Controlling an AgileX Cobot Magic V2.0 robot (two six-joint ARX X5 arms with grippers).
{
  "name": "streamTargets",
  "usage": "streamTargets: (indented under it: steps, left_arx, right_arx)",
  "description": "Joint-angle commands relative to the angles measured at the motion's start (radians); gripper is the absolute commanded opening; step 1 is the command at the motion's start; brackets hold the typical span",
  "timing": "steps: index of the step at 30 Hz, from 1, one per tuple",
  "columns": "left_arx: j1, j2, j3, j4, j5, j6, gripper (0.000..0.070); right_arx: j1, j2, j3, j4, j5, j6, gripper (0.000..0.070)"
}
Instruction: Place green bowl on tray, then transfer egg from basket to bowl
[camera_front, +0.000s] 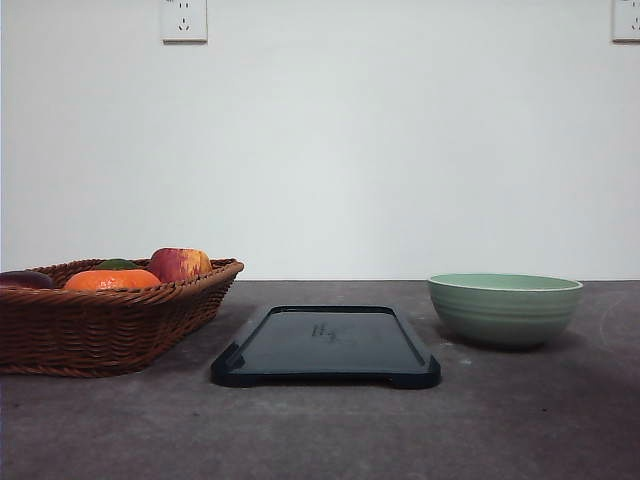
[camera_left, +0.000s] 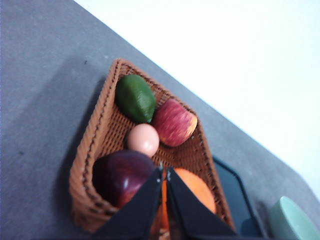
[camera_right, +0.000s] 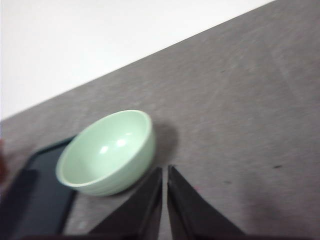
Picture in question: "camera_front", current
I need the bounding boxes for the green ceramic bowl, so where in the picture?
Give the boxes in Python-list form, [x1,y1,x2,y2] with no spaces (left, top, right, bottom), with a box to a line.
[428,273,584,344]

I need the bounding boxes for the brown wicker basket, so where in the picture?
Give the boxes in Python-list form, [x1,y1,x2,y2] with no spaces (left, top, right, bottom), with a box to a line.
[0,258,244,377]

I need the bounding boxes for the dark rectangular tray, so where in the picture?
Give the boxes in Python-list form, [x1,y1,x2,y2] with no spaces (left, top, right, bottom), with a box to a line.
[211,306,441,388]

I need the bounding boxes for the red yellow apple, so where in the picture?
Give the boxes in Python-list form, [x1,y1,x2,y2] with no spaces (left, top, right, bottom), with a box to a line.
[151,248,213,283]

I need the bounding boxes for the dark green fruit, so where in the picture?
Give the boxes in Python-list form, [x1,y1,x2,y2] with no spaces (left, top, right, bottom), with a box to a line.
[96,258,139,270]

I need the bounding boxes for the orange tangerine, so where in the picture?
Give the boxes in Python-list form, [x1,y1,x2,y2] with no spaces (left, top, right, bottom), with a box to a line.
[64,269,161,291]

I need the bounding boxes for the dark purple fruit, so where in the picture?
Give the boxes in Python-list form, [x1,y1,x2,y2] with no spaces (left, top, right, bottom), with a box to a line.
[0,270,53,288]

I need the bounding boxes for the white wall socket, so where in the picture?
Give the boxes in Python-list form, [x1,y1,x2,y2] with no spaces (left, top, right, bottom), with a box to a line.
[608,0,640,48]
[160,0,208,46]

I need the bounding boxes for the white wall socket at right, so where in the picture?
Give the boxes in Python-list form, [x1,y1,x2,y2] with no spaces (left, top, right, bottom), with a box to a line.
[608,0,640,48]

